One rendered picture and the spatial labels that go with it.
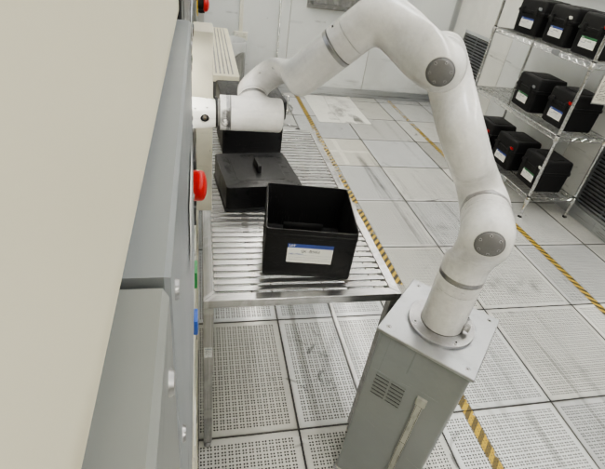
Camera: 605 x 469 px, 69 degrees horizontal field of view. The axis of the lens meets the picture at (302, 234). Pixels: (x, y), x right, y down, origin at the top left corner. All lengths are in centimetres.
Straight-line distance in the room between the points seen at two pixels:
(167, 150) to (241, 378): 188
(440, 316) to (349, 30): 76
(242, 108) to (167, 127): 89
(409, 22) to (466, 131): 25
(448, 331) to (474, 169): 47
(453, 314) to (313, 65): 72
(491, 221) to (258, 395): 130
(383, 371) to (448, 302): 30
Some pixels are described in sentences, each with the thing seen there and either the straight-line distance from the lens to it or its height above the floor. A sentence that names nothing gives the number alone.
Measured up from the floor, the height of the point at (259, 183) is 86.
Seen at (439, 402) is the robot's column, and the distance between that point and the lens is 136.
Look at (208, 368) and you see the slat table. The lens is 148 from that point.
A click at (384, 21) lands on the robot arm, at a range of 97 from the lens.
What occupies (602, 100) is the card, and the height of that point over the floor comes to 95.
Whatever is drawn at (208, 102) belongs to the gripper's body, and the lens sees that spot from 111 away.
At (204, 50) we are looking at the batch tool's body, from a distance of 124.
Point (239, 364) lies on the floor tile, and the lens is 209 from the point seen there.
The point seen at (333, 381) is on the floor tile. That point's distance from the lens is 209.
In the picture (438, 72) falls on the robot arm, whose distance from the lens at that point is 90.
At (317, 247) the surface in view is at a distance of 130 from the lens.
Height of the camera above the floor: 164
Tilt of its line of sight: 34 degrees down
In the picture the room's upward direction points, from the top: 9 degrees clockwise
